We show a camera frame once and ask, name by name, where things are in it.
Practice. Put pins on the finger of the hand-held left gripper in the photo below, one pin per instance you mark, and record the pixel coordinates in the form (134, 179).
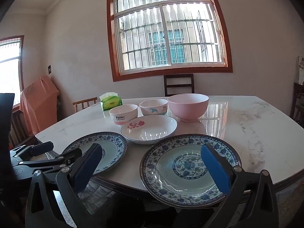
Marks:
(40, 148)
(54, 161)

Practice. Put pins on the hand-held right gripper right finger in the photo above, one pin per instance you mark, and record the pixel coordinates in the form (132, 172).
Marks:
(216, 171)

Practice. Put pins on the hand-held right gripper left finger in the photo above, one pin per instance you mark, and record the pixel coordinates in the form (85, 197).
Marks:
(87, 163)

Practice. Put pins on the blue patterned plate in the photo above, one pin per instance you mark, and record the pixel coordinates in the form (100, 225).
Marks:
(180, 166)
(111, 144)

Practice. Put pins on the white bowl with pink band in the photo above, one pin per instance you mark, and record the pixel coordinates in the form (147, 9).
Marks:
(123, 112)

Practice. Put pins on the large pink bowl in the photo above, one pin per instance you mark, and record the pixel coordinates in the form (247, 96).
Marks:
(187, 110)

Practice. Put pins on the white plate with red flowers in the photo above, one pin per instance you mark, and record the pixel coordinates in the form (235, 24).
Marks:
(152, 130)

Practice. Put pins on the white bowl with cartoon print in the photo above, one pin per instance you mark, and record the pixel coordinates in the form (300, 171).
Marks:
(152, 110)

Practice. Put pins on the dark wooden bench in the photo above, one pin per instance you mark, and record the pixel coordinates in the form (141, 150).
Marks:
(17, 128)

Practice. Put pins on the orange cloth cover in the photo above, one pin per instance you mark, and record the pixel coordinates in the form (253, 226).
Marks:
(38, 104)

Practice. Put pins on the small wood-framed window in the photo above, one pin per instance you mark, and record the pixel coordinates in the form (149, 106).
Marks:
(9, 64)

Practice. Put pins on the light wooden chair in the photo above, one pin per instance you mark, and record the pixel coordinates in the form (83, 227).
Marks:
(85, 99)

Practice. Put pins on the green tissue pack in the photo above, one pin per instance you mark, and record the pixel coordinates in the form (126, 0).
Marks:
(111, 103)

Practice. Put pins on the dark wooden slatted chair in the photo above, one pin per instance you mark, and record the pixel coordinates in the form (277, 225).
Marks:
(178, 76)

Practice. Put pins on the dark wooden armchair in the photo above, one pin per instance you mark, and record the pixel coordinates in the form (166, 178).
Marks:
(298, 99)

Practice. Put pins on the large wood-framed barred window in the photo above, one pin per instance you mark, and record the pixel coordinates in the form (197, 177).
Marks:
(163, 33)

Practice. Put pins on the black wall plate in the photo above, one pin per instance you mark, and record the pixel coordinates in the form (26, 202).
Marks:
(49, 69)

